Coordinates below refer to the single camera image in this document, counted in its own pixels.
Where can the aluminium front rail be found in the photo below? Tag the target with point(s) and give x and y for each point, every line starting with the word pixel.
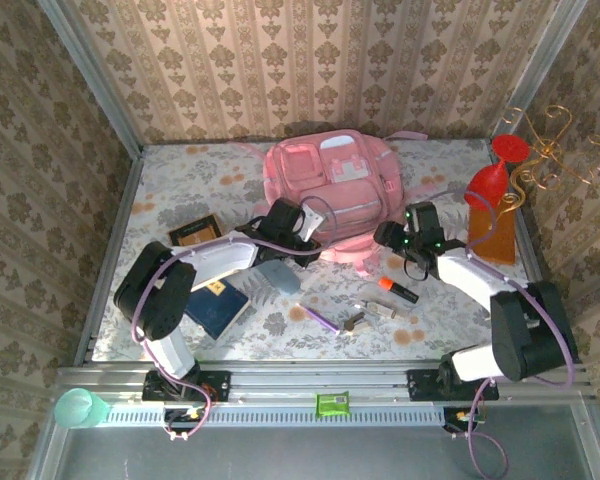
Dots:
pixel 305 377

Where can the dark brown book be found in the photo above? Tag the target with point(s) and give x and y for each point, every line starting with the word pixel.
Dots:
pixel 195 231

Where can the pink backpack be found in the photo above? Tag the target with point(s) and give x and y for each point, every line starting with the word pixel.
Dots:
pixel 340 195

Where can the orange and black highlighter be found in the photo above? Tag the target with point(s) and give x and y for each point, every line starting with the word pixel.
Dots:
pixel 400 291

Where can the purple pen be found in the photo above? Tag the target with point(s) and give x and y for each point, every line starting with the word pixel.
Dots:
pixel 320 316

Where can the aluminium corner post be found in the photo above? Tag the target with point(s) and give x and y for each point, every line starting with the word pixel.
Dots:
pixel 540 70
pixel 95 80

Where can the aluminium side rail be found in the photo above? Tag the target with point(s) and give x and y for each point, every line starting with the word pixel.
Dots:
pixel 524 235
pixel 126 200

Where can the teal plastic cup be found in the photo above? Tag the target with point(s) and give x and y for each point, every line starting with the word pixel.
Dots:
pixel 77 407

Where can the green packet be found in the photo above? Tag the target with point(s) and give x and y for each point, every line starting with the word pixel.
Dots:
pixel 332 404

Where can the blue book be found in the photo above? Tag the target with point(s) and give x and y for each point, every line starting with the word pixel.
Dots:
pixel 215 310

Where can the orange wooden block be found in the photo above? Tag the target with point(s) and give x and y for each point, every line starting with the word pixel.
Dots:
pixel 487 245

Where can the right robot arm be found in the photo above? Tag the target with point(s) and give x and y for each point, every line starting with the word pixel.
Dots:
pixel 530 330

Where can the red wine glass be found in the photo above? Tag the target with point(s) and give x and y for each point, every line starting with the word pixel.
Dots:
pixel 485 190

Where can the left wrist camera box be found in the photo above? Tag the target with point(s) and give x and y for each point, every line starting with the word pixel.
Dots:
pixel 312 220

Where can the black and beige clip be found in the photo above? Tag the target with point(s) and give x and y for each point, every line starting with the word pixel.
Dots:
pixel 355 324

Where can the grey-blue pencil case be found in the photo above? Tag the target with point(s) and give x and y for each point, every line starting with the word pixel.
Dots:
pixel 282 277

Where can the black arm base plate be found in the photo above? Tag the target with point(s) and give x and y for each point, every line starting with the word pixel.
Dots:
pixel 422 385
pixel 215 385

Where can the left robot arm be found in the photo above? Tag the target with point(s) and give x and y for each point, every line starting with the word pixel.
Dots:
pixel 155 290

